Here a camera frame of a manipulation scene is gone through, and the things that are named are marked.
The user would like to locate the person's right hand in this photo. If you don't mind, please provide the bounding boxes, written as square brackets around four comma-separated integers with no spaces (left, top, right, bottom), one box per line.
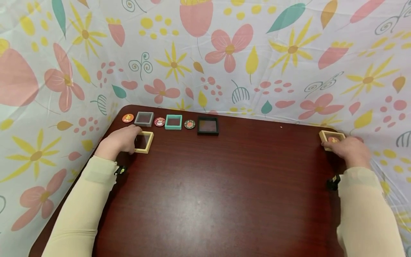
[321,136,372,170]

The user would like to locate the beige square frame box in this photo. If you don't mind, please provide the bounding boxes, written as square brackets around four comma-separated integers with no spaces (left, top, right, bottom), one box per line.
[319,130,346,152]
[133,131,154,154]

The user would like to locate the person's right forearm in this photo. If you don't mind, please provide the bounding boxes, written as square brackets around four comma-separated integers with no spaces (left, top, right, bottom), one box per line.
[336,165,406,257]

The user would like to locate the person's left forearm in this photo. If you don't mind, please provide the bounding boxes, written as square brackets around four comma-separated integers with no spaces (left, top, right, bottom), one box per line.
[41,156,119,257]

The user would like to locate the person's left hand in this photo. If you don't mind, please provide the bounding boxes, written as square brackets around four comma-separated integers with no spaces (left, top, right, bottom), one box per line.
[94,125,143,162]

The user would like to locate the grey square frame box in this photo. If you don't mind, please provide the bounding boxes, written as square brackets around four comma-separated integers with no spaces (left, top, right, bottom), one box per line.
[134,112,154,127]

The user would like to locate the black square frame box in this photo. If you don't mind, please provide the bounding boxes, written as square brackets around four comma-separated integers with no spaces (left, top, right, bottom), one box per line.
[197,117,219,136]

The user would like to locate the teal square frame box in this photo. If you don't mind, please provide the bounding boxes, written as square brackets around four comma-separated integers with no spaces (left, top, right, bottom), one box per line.
[164,115,183,130]

